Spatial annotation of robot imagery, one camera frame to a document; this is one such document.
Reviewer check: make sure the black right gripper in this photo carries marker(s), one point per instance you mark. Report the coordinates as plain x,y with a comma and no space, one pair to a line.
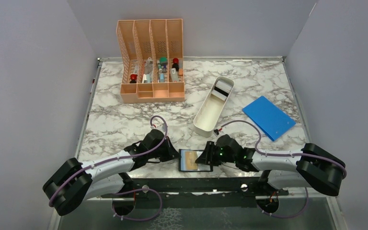
207,156

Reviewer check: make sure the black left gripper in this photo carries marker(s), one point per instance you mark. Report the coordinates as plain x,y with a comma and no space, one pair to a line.
171,153

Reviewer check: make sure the gold VIP card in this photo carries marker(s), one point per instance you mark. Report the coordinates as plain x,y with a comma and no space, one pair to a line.
190,160

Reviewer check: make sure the black leather card holder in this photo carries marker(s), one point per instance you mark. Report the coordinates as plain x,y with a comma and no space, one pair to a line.
201,167

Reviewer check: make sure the white oblong plastic tray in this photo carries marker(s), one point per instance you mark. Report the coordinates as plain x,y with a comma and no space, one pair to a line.
207,117

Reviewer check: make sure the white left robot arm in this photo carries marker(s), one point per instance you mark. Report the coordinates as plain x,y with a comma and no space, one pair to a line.
77,181

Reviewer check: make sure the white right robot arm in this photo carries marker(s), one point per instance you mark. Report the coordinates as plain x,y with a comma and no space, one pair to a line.
312,168

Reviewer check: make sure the stack of cards in tray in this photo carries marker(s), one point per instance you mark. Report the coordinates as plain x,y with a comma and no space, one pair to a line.
221,90

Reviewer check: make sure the red cap bottle left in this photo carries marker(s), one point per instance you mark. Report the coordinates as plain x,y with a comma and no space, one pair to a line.
133,78

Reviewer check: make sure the red cap bottle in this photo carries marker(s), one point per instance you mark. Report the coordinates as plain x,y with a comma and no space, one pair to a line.
133,78
175,64

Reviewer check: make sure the red cap bottle right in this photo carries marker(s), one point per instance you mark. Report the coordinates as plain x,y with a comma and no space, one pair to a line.
175,64

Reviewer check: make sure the green cap bottle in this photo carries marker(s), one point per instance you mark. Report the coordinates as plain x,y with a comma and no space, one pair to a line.
162,64

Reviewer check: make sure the orange plastic file organizer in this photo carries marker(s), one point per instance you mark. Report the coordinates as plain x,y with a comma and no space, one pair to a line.
142,43

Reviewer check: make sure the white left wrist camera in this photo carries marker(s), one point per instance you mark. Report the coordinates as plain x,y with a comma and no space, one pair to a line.
163,128

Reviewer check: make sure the black metal base rail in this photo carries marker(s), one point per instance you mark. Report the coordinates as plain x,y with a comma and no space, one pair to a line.
210,192

